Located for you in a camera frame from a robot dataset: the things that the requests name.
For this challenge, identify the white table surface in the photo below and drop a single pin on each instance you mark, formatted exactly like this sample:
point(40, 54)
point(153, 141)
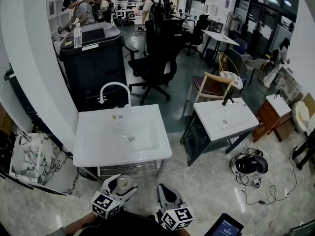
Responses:
point(93, 156)

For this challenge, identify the marble pattern sink basin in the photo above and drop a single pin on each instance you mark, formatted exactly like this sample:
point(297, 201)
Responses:
point(27, 156)

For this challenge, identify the black headset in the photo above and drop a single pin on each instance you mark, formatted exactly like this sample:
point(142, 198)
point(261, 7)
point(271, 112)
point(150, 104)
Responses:
point(248, 165)

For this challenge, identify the person's black shirt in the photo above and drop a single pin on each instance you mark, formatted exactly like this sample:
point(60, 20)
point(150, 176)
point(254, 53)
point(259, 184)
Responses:
point(133, 226)

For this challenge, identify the white curved faucet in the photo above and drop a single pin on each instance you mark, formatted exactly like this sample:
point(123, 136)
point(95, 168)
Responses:
point(128, 97)

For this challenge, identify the frosted glass bottle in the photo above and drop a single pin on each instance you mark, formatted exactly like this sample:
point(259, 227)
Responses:
point(122, 183)

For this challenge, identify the black mesh office chair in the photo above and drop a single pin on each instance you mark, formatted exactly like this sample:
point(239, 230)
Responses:
point(160, 58)

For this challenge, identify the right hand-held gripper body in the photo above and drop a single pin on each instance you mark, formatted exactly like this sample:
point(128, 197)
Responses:
point(177, 217)

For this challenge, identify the white sink with black faucet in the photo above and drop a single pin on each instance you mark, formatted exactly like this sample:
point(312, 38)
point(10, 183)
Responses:
point(226, 122)

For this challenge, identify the clear plastic water bottle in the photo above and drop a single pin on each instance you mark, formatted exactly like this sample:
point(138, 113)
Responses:
point(77, 37)

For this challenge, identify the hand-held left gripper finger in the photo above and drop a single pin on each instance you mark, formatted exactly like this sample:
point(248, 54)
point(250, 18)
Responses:
point(125, 194)
point(109, 184)

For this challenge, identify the person's left forearm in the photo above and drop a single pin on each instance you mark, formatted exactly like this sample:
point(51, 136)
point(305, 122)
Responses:
point(78, 224)

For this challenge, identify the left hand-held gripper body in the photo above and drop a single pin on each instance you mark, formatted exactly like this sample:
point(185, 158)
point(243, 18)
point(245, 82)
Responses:
point(104, 204)

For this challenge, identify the small white basin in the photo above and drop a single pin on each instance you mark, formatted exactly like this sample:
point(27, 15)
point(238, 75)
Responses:
point(279, 106)

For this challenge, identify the large black machine cabinet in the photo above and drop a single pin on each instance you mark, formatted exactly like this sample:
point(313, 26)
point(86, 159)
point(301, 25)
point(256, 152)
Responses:
point(93, 67)

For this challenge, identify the black stool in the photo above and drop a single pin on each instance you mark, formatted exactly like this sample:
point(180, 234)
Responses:
point(306, 149)

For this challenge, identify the white wall shelf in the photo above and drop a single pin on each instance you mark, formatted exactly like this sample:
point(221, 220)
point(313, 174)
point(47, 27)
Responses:
point(59, 6)

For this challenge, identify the small tracker device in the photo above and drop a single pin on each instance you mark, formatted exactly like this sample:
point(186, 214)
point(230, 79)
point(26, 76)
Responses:
point(256, 183)

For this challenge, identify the white power adapter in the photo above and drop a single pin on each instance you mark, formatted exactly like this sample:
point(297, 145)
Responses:
point(285, 192)

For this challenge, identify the person's grey sleeve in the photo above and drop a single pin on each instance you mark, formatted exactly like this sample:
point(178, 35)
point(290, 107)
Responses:
point(55, 231)

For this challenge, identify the brown wooden cabinet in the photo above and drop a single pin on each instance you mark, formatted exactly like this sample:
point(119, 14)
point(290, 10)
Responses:
point(267, 122)

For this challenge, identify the black faucet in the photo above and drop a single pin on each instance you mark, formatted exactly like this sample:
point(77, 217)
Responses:
point(227, 99)

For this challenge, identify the black tablet screen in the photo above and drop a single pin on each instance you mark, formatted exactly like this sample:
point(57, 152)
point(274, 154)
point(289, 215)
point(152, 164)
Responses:
point(225, 228)

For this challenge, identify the white table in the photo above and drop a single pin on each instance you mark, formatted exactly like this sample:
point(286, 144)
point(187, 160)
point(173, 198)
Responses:
point(221, 37)

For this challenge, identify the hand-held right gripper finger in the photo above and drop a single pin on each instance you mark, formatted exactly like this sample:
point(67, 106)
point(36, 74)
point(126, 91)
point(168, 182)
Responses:
point(176, 198)
point(161, 198)

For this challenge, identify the wooden chair with maroon seat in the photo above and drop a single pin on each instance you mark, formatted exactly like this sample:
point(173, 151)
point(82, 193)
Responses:
point(211, 86)

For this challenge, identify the white round armchair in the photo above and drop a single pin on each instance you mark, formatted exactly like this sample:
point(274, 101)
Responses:
point(302, 117)

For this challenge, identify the grey upholstered armchair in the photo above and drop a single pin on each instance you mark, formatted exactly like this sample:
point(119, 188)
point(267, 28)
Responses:
point(240, 63)

